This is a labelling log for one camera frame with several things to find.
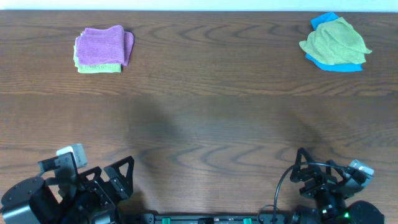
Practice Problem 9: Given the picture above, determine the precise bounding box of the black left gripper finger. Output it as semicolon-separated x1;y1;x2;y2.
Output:
104;156;134;200
78;167;102;187

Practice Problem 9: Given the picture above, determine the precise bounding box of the purple microfiber cloth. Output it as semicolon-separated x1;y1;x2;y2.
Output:
76;25;124;65

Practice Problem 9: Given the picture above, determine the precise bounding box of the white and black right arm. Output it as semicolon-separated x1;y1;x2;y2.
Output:
290;148;385;224

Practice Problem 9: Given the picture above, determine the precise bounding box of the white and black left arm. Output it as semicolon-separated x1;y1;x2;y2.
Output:
1;153;134;224

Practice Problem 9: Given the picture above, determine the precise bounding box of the folded green cloth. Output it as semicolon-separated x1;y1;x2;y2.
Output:
73;37;122;74

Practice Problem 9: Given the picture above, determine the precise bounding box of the folded purple cloth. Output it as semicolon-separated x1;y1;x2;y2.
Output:
123;32;134;66

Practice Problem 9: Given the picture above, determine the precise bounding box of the crumpled green cloth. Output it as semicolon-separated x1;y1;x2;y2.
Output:
299;17;372;65

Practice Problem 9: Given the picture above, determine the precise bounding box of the blue cloth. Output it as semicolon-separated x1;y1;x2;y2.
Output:
305;12;363;72

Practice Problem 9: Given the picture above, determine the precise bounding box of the black right camera cable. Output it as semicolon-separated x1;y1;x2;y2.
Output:
257;161;352;224

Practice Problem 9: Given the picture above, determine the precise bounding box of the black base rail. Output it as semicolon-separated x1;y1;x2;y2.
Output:
120;212;295;224

